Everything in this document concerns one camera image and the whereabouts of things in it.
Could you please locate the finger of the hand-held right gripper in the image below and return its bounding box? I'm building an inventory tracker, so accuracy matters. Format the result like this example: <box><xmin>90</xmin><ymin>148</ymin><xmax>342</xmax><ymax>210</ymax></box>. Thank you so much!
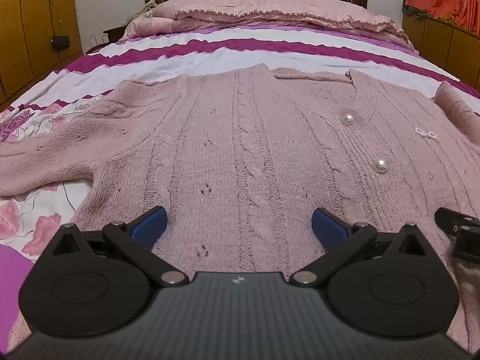
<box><xmin>434</xmin><ymin>207</ymin><xmax>480</xmax><ymax>263</ymax></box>

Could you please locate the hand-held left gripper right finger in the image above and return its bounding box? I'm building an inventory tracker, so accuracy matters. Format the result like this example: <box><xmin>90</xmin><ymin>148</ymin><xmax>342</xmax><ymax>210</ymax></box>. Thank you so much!
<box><xmin>288</xmin><ymin>206</ymin><xmax>436</xmax><ymax>286</ymax></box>

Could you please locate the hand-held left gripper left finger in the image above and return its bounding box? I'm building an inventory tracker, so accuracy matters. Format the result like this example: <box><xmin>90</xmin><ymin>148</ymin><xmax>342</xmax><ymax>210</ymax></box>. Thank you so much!
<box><xmin>49</xmin><ymin>205</ymin><xmax>189</xmax><ymax>288</ymax></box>

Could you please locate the pink knitted cardigan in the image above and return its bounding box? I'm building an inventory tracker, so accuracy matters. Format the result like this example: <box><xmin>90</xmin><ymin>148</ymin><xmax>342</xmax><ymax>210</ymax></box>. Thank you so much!
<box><xmin>0</xmin><ymin>64</ymin><xmax>480</xmax><ymax>353</ymax></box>

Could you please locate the floral striped bedsheet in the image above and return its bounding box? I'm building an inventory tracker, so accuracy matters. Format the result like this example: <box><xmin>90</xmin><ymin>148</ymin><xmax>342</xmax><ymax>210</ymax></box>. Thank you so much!
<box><xmin>0</xmin><ymin>26</ymin><xmax>480</xmax><ymax>308</ymax></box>

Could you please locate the dark wooden nightstand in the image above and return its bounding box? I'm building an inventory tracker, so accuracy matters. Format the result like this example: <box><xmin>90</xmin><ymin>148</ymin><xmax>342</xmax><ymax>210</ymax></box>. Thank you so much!
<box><xmin>85</xmin><ymin>25</ymin><xmax>128</xmax><ymax>55</ymax></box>

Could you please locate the low wooden cabinet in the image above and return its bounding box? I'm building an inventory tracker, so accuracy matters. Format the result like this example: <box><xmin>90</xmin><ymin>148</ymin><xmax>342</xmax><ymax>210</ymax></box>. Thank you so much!
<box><xmin>402</xmin><ymin>5</ymin><xmax>480</xmax><ymax>91</ymax></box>

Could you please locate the small black bag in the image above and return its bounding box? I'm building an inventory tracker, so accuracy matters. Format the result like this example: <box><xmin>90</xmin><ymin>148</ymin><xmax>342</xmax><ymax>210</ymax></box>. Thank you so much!
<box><xmin>44</xmin><ymin>0</ymin><xmax>72</xmax><ymax>52</ymax></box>

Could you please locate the beige cloth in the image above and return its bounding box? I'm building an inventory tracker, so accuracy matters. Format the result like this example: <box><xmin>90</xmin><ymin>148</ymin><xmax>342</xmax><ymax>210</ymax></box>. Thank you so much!
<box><xmin>127</xmin><ymin>0</ymin><xmax>156</xmax><ymax>21</ymax></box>

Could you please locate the pink ruffled quilt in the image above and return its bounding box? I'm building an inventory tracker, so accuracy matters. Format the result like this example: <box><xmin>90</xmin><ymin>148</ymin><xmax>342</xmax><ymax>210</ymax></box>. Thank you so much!
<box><xmin>120</xmin><ymin>0</ymin><xmax>417</xmax><ymax>51</ymax></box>

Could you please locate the wooden wardrobe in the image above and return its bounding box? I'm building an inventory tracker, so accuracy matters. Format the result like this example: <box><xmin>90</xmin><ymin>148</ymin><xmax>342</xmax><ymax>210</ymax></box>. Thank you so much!
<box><xmin>0</xmin><ymin>0</ymin><xmax>84</xmax><ymax>107</ymax></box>

